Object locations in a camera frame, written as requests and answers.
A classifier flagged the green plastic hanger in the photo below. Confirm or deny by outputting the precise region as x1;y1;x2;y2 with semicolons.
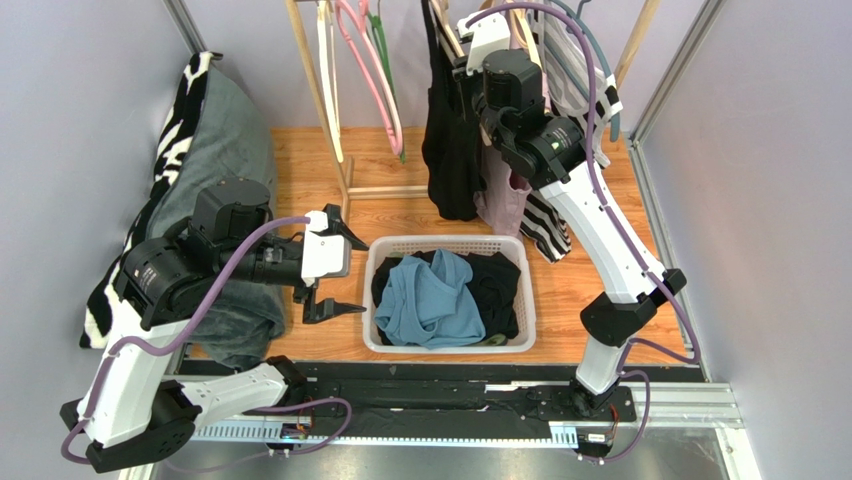
366;1;407;165

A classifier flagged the blue tank top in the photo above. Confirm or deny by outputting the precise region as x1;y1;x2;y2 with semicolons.
371;249;486;349

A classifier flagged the pink plastic hanger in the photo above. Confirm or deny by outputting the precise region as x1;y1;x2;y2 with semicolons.
332;1;404;156

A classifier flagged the cream wooden hanger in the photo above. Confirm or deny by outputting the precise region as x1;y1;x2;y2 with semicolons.
317;1;344;164

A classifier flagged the green tank top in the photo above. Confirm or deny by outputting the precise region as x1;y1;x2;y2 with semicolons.
474;334;509;347

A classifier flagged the cream plastic hanger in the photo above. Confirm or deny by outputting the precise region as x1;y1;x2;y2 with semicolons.
421;1;492;146

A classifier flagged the light wooden hanger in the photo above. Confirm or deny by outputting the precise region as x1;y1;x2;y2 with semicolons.
503;8;538;51

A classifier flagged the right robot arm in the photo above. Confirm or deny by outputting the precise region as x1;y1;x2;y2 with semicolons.
452;48;687;418

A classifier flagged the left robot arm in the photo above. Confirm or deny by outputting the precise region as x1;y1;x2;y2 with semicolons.
60;178;366;473

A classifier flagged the black white striped tank top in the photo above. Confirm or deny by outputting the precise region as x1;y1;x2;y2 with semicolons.
524;6;610;264

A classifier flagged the teal plastic hanger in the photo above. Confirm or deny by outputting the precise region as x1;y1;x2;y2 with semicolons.
541;1;623;142

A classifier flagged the grey zebra cushion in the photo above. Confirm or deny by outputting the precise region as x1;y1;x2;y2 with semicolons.
78;51;285;371

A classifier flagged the white plastic basket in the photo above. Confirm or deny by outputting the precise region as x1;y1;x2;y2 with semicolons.
361;235;536;355

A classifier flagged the wooden clothes rack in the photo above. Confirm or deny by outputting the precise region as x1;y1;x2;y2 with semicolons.
284;1;661;219

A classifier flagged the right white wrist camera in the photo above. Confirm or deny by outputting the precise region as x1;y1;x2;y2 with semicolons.
456;10;510;74

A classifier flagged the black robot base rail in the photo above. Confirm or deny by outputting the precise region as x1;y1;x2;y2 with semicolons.
192;359;667;461

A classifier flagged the aluminium frame post right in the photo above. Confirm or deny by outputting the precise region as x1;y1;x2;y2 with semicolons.
628;0;726;266

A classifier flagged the aluminium frame post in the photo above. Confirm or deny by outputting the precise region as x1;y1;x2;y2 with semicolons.
628;0;726;266
163;0;207;53

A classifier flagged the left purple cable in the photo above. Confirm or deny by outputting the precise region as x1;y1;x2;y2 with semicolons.
59;214;314;465

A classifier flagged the aluminium frame post left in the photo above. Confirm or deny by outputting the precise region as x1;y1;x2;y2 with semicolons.
163;0;207;53

